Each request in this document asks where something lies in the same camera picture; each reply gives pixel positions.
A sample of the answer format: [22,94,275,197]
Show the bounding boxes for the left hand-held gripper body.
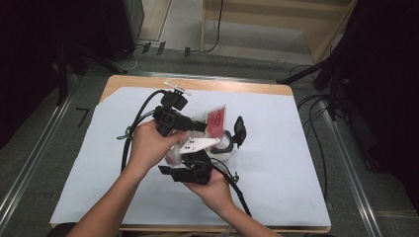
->
[152,80,192,137]

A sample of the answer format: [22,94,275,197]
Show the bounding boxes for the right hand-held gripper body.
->
[171,137,221,186]

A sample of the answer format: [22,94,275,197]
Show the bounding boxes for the red and white sugar pouch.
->
[164,104,228,166]

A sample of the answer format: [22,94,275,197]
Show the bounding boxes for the person's left hand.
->
[126,119,188,181]

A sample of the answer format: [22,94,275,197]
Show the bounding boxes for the person's right hand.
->
[184,170,237,215]

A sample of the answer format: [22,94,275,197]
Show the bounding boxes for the wooden table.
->
[48,74,332,234]

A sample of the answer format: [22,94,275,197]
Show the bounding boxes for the white paper sheet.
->
[49,86,331,228]

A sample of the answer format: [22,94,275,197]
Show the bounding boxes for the dark cabinet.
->
[98,0,145,62]

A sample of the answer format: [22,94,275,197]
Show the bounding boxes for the black metal stand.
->
[55,42,127,107]

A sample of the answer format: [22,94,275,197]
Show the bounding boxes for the dark round stool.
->
[47,221,78,237]

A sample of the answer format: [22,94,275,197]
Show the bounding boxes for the black tripod stand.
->
[276,48,350,121]

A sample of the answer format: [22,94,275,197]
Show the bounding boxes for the dark curtain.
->
[342,0,419,215]
[0,0,103,149]

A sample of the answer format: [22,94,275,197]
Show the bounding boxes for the left hand-held gripper cable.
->
[117,89,169,174]

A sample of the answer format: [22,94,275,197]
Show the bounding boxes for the hand-held gripper cable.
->
[210,157,253,218]
[117,89,169,174]

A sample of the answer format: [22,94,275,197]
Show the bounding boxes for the right hand-held gripper cable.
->
[210,157,253,218]

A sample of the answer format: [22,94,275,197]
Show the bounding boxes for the metal floor rail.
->
[127,70,278,84]
[324,98,383,237]
[0,78,78,231]

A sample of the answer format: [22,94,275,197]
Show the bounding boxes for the white floor cable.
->
[113,45,139,72]

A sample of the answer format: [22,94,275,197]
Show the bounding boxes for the hanging black cable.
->
[201,0,225,53]

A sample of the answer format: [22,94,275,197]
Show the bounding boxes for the black floor cable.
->
[289,63,330,201]

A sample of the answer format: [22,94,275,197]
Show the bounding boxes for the light wooden frame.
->
[200,0,359,63]

